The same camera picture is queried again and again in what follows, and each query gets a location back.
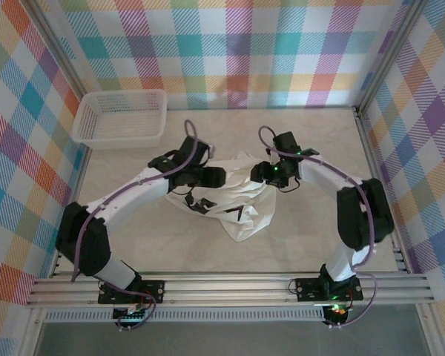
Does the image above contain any white t-shirt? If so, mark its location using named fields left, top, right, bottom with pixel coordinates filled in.
left=164, top=150, right=277, bottom=244

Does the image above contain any white perforated plastic basket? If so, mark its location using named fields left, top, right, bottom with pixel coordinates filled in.
left=71, top=88, right=168, bottom=151

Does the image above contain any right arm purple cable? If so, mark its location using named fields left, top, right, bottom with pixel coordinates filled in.
left=258, top=125, right=380, bottom=329

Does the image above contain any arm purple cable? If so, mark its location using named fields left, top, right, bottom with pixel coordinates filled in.
left=258, top=125, right=380, bottom=329
left=70, top=119, right=212, bottom=331

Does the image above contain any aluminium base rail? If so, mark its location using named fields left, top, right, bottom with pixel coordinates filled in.
left=25, top=272, right=437, bottom=307

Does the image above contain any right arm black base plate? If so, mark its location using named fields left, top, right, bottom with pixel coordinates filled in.
left=294, top=277, right=364, bottom=303

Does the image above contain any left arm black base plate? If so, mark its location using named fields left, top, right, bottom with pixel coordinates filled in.
left=97, top=280, right=166, bottom=306

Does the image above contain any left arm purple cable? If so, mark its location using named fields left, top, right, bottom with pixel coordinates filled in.
left=70, top=119, right=212, bottom=331

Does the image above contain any slotted grey cable duct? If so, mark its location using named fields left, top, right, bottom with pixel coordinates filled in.
left=44, top=309, right=326, bottom=323

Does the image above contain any aluminium frame post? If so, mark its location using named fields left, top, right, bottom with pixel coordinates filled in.
left=355, top=0, right=426, bottom=114
left=28, top=0, right=89, bottom=98

